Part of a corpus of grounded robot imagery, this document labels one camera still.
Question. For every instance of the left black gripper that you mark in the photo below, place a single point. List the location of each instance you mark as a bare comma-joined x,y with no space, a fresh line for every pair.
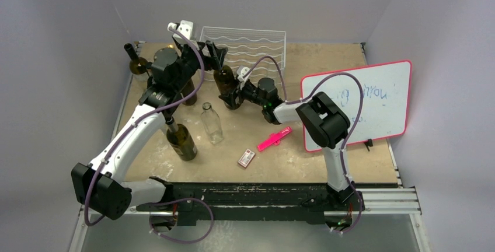
216,53

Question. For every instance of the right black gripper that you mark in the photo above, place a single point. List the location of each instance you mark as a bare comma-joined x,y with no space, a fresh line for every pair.
233,95

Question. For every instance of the green bottle silver cap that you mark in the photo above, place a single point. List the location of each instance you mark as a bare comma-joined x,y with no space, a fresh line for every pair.
226,83

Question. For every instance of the dark red gold-capped bottle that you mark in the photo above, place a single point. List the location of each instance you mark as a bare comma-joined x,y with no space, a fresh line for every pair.
188,88

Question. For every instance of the small clear bottle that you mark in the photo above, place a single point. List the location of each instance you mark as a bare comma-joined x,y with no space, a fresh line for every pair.
211,123

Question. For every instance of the green bottle brown label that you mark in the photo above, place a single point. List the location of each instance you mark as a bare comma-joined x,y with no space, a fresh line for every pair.
180,140

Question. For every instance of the green bottle cream label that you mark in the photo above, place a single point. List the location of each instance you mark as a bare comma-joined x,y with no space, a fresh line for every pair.
137,64

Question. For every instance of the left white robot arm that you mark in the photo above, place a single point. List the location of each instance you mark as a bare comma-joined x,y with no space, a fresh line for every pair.
99,185

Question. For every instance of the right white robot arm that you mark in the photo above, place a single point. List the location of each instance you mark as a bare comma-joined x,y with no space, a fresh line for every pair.
325,122

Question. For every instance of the pink plastic clip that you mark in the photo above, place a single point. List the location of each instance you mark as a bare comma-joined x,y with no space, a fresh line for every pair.
274,139

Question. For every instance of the small red white card box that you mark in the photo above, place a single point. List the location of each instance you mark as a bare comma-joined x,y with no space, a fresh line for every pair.
246,158

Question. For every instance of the pink-framed whiteboard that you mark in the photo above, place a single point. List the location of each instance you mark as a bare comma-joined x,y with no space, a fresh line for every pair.
386,95

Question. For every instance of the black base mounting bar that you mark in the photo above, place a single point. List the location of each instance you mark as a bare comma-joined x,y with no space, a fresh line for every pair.
313,203

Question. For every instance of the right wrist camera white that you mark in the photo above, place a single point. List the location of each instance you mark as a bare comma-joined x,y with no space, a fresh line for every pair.
243,73

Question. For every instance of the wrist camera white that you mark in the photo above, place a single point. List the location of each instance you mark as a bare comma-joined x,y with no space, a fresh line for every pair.
243,73
184,27

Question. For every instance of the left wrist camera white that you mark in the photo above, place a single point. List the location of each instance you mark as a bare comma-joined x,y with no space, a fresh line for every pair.
184,27

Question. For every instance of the aluminium table edge rail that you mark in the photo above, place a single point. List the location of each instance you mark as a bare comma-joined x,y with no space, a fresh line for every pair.
134,45

